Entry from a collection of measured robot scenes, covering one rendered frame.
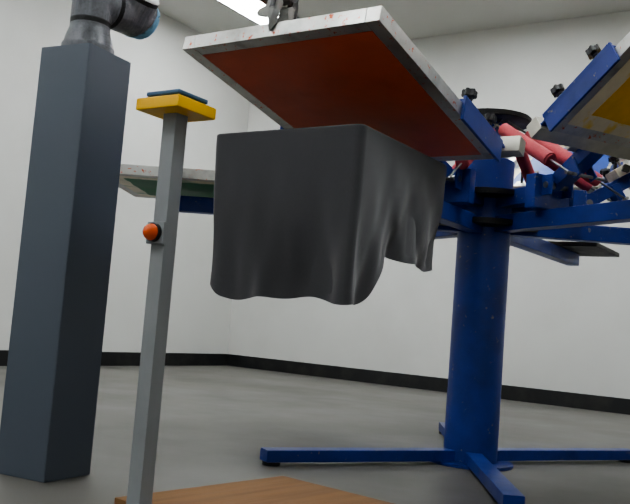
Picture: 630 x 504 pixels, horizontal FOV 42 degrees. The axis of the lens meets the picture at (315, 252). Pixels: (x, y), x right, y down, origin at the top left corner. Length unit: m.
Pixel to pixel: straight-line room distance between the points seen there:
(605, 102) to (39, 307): 1.72
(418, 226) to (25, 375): 1.14
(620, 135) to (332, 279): 1.19
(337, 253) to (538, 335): 4.74
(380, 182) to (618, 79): 0.85
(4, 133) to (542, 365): 4.28
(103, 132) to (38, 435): 0.85
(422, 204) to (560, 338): 4.39
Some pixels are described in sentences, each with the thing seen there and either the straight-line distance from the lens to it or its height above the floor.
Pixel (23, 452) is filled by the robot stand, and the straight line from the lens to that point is 2.42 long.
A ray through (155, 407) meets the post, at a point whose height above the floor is 0.26.
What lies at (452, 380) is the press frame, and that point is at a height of 0.30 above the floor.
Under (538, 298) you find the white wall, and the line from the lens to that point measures 6.59.
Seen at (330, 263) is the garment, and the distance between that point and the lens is 1.95.
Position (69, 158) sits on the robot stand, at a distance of 2.38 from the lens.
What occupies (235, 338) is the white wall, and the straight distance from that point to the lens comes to 7.96.
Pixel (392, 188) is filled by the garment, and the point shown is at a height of 0.83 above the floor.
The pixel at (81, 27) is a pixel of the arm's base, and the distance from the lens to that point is 2.52.
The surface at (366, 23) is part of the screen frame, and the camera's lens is 1.93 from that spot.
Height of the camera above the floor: 0.48
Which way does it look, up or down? 5 degrees up
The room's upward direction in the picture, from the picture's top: 5 degrees clockwise
